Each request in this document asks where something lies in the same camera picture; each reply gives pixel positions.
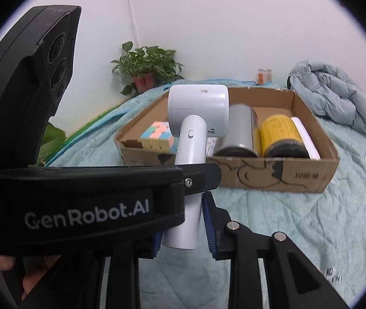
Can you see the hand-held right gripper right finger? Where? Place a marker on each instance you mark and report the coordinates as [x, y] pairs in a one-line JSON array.
[[209, 228]]

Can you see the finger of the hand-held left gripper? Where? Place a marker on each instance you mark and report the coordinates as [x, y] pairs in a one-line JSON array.
[[202, 177]]

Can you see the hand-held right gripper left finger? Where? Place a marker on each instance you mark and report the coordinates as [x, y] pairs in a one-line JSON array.
[[156, 246]]

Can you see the pastel puzzle cube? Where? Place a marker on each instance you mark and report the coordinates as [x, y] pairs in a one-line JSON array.
[[157, 135]]

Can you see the silver metal tin can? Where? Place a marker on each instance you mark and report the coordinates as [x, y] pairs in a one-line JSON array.
[[239, 122]]

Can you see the white hair dryer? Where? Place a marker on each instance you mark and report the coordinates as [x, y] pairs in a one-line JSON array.
[[199, 103]]

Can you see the large cardboard box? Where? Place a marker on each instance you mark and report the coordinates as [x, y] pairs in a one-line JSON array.
[[283, 177]]

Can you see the glass jar yellow contents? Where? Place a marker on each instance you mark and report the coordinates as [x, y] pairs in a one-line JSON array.
[[279, 132]]

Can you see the white flower print tube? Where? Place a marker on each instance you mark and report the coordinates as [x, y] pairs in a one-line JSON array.
[[307, 141]]

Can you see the colourful cartoon puzzle box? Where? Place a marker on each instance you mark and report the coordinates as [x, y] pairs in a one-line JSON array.
[[212, 148]]

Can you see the large leaf green plant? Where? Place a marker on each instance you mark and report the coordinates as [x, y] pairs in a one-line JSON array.
[[52, 138]]

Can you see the green mat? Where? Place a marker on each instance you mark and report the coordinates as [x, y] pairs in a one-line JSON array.
[[86, 125]]

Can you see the small orange label jar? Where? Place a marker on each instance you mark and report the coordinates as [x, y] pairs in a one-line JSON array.
[[265, 76]]

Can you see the potted plant red pot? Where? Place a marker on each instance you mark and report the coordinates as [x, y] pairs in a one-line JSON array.
[[147, 61]]

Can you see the light blue puffer jacket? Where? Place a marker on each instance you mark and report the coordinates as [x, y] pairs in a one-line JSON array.
[[331, 96]]

